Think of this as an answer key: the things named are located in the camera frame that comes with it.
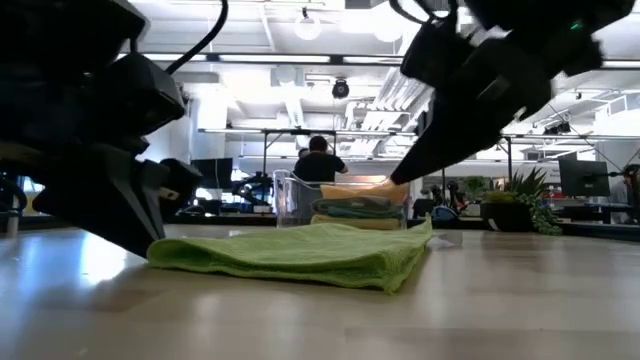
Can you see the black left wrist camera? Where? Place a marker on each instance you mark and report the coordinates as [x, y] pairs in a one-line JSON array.
[[140, 95]]

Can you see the yellow microfiber towel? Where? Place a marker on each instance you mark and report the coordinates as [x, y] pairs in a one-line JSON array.
[[355, 223]]

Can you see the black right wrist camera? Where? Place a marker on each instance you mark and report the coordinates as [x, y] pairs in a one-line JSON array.
[[435, 55]]

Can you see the black computer monitor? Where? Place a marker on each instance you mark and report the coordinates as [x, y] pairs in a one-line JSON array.
[[582, 177], [212, 173]]

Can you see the person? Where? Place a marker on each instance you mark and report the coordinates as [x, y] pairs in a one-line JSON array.
[[303, 153], [627, 195], [320, 167]]

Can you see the green microfiber towel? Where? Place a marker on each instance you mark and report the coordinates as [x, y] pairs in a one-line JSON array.
[[310, 255]]

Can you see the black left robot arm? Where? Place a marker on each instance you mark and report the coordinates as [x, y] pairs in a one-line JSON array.
[[10, 205]]

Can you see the black ceiling track spotlight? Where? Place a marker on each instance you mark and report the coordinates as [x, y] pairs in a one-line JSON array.
[[557, 128]]

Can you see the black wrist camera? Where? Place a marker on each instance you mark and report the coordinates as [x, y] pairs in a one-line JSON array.
[[435, 55], [140, 95]]

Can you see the clear plastic bin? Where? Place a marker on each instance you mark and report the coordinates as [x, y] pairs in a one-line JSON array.
[[290, 200]]

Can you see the orange microfiber towel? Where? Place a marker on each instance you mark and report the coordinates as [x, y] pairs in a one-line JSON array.
[[365, 192]]

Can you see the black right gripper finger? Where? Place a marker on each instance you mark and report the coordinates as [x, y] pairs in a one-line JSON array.
[[515, 105], [460, 105]]

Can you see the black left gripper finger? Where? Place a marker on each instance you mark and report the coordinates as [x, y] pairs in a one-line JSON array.
[[177, 185], [110, 200]]

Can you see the black round ceiling fixture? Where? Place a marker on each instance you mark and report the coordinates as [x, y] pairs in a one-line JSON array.
[[340, 89]]

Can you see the potted succulent plant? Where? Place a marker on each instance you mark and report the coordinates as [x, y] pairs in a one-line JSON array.
[[525, 200]]

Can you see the grey microfiber towel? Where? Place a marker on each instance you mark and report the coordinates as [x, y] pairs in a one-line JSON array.
[[360, 202]]

